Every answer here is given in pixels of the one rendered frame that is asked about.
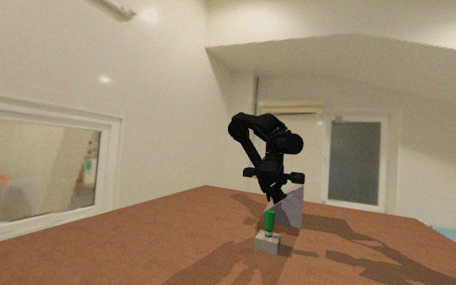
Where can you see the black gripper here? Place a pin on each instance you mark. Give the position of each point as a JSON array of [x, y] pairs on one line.
[[294, 177]]

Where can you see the beige block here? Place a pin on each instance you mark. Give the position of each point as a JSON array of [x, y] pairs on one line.
[[268, 244]]

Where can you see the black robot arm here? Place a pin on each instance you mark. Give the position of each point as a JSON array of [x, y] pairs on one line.
[[278, 141]]

